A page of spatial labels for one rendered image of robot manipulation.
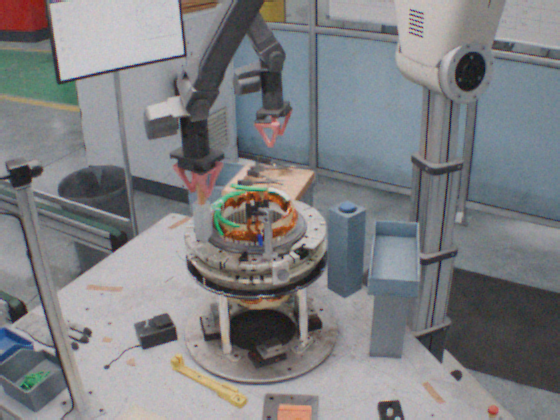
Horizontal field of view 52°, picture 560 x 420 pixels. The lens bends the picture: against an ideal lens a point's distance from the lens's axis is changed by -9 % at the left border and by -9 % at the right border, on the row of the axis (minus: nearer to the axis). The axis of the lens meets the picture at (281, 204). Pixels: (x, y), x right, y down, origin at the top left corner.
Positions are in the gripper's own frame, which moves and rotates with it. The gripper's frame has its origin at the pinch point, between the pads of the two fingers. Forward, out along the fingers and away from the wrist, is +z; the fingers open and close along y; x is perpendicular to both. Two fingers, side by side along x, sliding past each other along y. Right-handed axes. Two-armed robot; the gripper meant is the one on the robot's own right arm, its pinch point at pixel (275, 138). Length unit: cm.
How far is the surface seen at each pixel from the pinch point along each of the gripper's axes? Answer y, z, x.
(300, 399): 58, 36, 24
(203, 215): 45.3, -0.8, -0.3
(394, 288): 43, 13, 41
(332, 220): 12.3, 16.6, 18.9
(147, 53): -44, -12, -65
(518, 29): -177, 3, 71
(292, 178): 3.2, 10.2, 5.3
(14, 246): -73, 112, -201
